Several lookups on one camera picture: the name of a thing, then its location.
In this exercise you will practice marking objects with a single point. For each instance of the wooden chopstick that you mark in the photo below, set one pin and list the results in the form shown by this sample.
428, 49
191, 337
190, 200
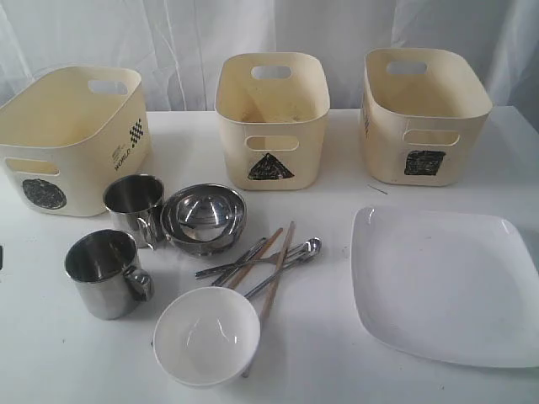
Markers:
273, 285
242, 273

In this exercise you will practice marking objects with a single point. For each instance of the steel fork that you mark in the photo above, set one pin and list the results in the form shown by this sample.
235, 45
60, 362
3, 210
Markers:
228, 267

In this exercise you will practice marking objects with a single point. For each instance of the steel spoon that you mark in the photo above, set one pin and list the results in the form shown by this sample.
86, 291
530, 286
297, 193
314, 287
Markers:
312, 249

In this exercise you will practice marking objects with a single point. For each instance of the steel bowls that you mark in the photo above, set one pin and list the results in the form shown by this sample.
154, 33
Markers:
204, 219

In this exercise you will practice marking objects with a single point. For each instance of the steel table knife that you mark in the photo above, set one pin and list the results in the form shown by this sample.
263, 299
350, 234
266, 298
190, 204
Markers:
238, 264

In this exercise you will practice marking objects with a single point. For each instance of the white ceramic bowl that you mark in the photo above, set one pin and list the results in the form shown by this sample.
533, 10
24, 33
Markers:
206, 337

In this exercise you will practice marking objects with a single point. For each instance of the cream bin with triangle mark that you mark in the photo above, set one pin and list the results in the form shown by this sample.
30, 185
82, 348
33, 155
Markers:
273, 114

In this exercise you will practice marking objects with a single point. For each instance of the cream bin with square mark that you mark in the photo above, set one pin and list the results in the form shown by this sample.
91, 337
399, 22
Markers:
422, 113

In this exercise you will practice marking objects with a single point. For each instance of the white curtain backdrop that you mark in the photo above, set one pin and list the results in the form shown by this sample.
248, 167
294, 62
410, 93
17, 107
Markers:
178, 47

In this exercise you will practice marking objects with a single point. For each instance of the white square plate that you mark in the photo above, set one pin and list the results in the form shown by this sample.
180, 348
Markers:
452, 287

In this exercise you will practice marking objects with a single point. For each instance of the cream bin with circle mark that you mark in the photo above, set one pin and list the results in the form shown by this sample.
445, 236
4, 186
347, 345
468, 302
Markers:
72, 133

